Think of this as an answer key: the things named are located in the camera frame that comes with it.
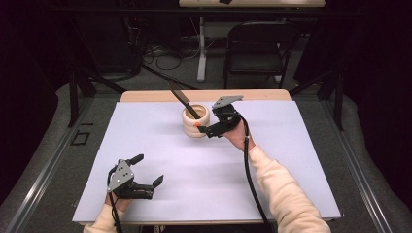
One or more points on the black metal stand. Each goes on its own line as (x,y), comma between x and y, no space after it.
(338,100)
(74,97)

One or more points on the wooden table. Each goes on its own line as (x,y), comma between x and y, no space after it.
(145,95)

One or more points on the short black tape strip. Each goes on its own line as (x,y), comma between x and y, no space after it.
(86,124)

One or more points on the black kitchen knife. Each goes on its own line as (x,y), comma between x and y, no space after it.
(181,97)

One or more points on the light wooden desk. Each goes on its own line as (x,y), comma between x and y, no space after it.
(259,3)

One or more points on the white desk leg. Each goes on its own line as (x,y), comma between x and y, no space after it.
(202,55)

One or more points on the white table mat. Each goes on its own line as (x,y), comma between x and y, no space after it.
(181,168)

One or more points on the person's right hand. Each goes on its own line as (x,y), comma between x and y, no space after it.
(239,136)

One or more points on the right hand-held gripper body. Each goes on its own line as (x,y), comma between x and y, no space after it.
(225,116)

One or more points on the black folding chair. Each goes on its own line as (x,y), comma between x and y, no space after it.
(256,61)

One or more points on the metal floor rail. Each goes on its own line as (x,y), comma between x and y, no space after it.
(48,168)
(356,171)

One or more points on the cream ribbed holder cup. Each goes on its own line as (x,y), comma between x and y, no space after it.
(191,127)

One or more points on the person's left hand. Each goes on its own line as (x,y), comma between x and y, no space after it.
(120,204)

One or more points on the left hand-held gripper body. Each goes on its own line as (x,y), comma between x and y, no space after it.
(120,176)

